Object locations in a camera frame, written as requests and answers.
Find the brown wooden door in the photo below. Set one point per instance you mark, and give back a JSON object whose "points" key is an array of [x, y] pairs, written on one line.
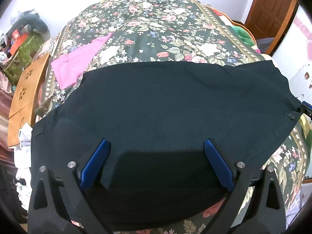
{"points": [[266, 17]]}

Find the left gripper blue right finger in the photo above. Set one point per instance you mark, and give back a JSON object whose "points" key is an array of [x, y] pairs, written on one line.
{"points": [[224, 169]]}

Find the pink folded garment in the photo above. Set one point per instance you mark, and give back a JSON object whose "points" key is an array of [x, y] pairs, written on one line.
{"points": [[69, 67]]}

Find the white crumpled clothing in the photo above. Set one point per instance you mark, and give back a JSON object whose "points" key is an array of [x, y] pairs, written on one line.
{"points": [[22, 161]]}

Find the green patterned storage bag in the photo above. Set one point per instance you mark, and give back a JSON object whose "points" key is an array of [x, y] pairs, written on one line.
{"points": [[17, 63]]}

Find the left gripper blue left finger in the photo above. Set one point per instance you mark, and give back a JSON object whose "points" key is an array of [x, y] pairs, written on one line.
{"points": [[90, 164]]}

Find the wooden folding lap table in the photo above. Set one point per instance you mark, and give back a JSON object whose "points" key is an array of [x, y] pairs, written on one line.
{"points": [[25, 99]]}

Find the black pants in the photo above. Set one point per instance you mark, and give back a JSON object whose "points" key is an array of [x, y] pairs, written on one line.
{"points": [[156, 117]]}

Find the orange box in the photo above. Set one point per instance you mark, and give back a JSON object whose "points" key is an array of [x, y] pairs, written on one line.
{"points": [[17, 40]]}

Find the green and yellow blanket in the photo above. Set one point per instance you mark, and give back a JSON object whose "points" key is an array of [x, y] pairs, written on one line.
{"points": [[245, 35]]}

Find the dark floral bedspread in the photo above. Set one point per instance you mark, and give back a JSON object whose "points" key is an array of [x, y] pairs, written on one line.
{"points": [[171, 30]]}

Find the grey plush toy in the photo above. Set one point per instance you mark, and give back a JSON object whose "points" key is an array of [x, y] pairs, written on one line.
{"points": [[31, 21]]}

